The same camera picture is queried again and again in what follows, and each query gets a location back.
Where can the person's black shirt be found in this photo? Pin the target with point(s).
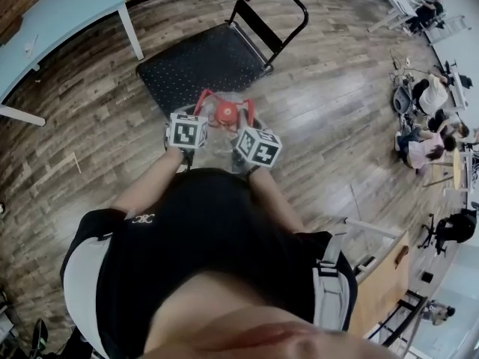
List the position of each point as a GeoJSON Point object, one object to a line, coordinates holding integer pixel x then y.
{"type": "Point", "coordinates": [209, 238]}

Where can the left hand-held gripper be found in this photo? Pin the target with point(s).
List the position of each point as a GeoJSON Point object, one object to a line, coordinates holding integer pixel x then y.
{"type": "Point", "coordinates": [186, 132]}

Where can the person's left forearm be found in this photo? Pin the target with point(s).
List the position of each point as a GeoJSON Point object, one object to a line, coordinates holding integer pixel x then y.
{"type": "Point", "coordinates": [151, 185]}

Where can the silver stepladder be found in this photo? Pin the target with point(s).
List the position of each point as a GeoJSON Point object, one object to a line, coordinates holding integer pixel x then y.
{"type": "Point", "coordinates": [449, 24]}

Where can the grey round machine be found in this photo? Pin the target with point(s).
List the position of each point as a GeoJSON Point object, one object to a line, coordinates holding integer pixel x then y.
{"type": "Point", "coordinates": [402, 100]}

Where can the light blue table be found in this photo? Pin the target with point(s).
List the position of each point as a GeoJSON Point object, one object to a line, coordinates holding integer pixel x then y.
{"type": "Point", "coordinates": [56, 21]}

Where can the wooden desk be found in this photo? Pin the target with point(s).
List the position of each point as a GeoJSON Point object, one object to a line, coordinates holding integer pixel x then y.
{"type": "Point", "coordinates": [383, 275]}

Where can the white metal frame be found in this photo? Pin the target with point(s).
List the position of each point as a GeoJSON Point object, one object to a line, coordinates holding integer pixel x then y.
{"type": "Point", "coordinates": [368, 227]}

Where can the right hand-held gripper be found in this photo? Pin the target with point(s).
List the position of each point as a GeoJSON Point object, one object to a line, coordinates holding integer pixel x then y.
{"type": "Point", "coordinates": [257, 147]}

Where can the white desk with monitors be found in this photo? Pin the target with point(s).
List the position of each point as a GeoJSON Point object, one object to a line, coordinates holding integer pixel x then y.
{"type": "Point", "coordinates": [459, 88]}

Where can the clear bottle with red cap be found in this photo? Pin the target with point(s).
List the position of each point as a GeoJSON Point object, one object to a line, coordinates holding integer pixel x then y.
{"type": "Point", "coordinates": [225, 113]}

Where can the person's right forearm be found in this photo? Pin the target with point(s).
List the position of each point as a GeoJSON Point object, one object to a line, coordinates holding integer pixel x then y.
{"type": "Point", "coordinates": [278, 200]}

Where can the black platform trolley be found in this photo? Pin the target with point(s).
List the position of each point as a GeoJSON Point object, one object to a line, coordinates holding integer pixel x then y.
{"type": "Point", "coordinates": [204, 64]}

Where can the black office chair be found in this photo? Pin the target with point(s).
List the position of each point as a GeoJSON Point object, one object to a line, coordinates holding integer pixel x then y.
{"type": "Point", "coordinates": [447, 230]}

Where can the black metal frame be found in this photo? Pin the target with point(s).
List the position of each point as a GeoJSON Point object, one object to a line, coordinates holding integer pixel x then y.
{"type": "Point", "coordinates": [402, 318]}

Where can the round wooden table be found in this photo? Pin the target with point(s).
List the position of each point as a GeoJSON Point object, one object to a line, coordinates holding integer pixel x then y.
{"type": "Point", "coordinates": [458, 167]}

